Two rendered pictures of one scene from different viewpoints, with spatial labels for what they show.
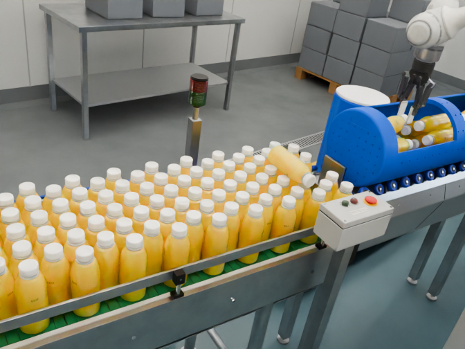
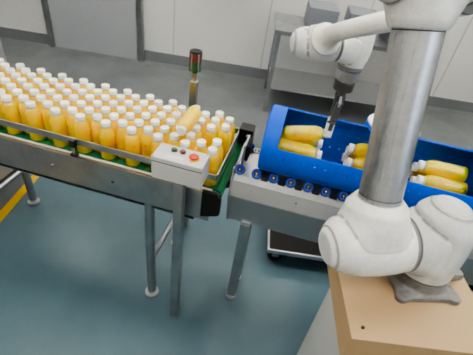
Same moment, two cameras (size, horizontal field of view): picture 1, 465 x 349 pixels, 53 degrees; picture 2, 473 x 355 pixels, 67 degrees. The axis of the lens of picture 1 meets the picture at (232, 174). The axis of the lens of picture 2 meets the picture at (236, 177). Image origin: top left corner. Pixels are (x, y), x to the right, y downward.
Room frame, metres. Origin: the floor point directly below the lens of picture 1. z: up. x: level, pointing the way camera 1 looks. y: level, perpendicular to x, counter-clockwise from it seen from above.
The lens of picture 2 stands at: (0.50, -1.29, 1.89)
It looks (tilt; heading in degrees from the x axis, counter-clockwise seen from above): 38 degrees down; 45
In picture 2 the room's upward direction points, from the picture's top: 9 degrees clockwise
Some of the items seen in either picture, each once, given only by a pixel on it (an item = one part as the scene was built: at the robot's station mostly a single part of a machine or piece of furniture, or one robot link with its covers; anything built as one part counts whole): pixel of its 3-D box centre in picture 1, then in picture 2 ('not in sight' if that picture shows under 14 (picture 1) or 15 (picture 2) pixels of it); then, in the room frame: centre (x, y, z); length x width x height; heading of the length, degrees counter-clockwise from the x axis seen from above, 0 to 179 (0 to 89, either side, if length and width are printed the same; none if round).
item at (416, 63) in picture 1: (421, 72); (341, 91); (1.67, -0.61, 1.36); 0.08 x 0.07 x 0.09; 37
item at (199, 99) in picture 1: (197, 96); (195, 65); (1.53, 0.16, 1.18); 0.06 x 0.06 x 0.05
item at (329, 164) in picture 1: (332, 176); (246, 152); (1.47, -0.36, 0.99); 0.10 x 0.02 x 0.12; 37
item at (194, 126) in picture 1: (182, 238); (188, 165); (1.53, 0.16, 0.55); 0.04 x 0.04 x 1.10; 37
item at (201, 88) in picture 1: (198, 84); (196, 56); (1.53, 0.16, 1.23); 0.06 x 0.06 x 0.04
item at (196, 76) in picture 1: (197, 97); (195, 66); (1.53, 0.16, 1.18); 0.06 x 0.06 x 0.16
